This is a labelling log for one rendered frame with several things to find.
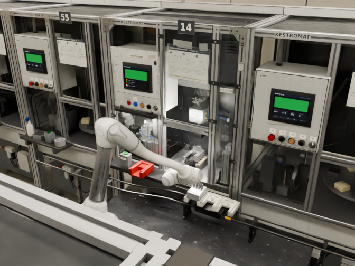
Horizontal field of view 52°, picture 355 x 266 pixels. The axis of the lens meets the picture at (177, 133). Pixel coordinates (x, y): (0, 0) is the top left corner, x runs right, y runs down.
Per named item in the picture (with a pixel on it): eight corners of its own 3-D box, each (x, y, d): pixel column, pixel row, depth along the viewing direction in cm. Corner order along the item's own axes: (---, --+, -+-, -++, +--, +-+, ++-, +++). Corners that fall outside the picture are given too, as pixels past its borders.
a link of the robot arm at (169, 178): (172, 178, 265) (187, 178, 258) (160, 189, 253) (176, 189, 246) (168, 165, 262) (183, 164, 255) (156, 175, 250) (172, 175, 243)
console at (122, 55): (112, 106, 282) (108, 46, 263) (134, 96, 304) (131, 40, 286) (158, 116, 263) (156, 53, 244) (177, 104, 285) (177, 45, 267)
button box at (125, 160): (120, 167, 287) (119, 153, 283) (125, 163, 294) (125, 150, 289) (128, 169, 284) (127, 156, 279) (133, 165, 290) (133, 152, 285)
